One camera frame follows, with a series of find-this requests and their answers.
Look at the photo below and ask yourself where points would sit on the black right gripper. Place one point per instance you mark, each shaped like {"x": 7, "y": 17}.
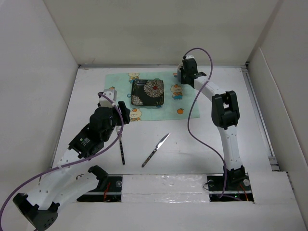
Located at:
{"x": 183, "y": 81}

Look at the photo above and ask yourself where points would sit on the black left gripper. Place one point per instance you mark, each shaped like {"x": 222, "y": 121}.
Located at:
{"x": 124, "y": 110}

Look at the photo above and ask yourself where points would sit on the purple cup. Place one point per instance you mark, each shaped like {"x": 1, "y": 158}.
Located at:
{"x": 179, "y": 68}

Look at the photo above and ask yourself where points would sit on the silver fork with patterned handle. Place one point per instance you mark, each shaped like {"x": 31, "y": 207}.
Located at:
{"x": 118, "y": 129}

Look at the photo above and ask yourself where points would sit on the green cartoon print cloth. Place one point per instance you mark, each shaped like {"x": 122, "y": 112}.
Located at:
{"x": 177, "y": 102}

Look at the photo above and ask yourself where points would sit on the black floral rectangular plate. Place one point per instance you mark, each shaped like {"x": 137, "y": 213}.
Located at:
{"x": 147, "y": 92}

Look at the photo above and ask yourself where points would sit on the knife with patterned handle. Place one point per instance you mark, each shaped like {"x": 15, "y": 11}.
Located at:
{"x": 159, "y": 144}

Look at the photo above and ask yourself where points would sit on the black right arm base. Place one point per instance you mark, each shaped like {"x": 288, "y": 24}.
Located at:
{"x": 234, "y": 192}

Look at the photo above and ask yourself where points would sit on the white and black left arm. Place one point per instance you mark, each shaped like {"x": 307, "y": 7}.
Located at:
{"x": 41, "y": 205}

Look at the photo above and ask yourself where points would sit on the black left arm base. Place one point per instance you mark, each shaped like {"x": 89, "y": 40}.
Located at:
{"x": 109, "y": 191}

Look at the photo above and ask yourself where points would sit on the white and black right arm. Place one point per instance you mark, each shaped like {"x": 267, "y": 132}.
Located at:
{"x": 225, "y": 115}

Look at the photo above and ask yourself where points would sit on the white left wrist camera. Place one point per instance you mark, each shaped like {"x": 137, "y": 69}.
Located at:
{"x": 107, "y": 97}

